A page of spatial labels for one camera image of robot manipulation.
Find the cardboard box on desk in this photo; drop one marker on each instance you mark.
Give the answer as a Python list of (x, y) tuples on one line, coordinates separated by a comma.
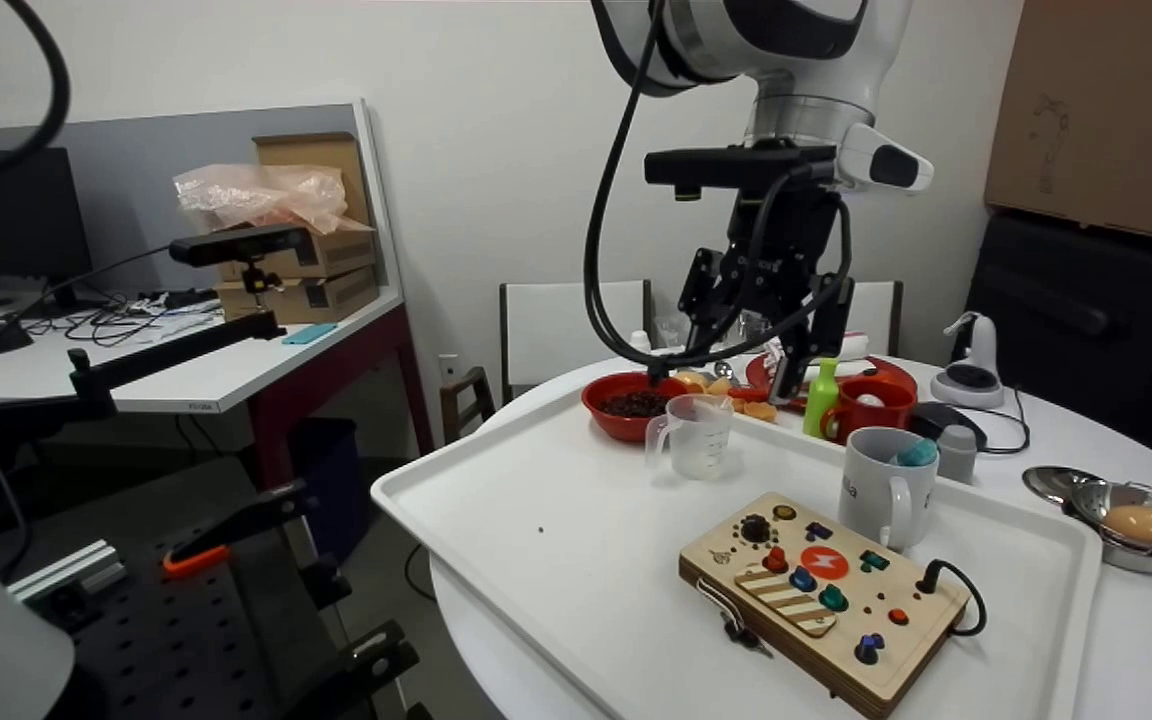
[(338, 268)]

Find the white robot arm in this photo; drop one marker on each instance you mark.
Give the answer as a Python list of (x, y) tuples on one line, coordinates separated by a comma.
[(810, 142)]

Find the white plastic tray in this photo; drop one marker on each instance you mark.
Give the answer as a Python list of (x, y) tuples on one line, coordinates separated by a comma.
[(576, 547)]

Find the green plastic bottle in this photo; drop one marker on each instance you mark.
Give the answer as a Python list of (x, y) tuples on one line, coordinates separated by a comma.
[(820, 392)]

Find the black cabinet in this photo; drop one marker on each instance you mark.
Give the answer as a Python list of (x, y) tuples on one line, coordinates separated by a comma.
[(1075, 312)]

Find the grey mug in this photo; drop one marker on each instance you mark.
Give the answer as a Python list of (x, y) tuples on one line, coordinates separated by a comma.
[(882, 496)]

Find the pink plastic bag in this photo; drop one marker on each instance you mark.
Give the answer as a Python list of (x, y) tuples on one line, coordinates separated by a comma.
[(262, 198)]

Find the white side desk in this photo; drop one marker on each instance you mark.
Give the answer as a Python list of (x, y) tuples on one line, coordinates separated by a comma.
[(186, 366)]

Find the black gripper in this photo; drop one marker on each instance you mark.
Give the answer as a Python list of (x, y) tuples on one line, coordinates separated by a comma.
[(771, 265)]

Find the white round table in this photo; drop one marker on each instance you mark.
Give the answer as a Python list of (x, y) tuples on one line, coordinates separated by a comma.
[(1029, 431)]

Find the teal marker in mug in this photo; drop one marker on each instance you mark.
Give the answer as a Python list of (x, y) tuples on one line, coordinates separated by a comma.
[(917, 454)]

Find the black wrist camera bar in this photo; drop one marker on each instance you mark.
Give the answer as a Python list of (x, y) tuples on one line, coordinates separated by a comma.
[(748, 168)]

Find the orange toy food pieces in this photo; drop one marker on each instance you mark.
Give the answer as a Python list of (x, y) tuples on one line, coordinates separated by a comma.
[(743, 399)]

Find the small steel pot with egg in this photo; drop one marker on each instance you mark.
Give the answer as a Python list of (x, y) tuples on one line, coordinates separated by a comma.
[(1114, 510)]

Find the clear plastic measuring cup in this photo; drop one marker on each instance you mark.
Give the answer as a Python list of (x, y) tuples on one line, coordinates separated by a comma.
[(691, 437)]

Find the red bowl with dark beans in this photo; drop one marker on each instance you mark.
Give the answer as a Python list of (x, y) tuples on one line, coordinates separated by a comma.
[(628, 403)]

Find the small grey cylinder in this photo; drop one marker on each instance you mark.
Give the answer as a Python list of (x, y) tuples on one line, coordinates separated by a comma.
[(955, 433)]

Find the black camera on stand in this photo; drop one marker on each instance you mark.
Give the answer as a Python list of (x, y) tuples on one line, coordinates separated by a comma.
[(243, 244)]

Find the wooden switch busy board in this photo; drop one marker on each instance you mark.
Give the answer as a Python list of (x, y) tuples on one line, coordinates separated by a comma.
[(840, 606)]

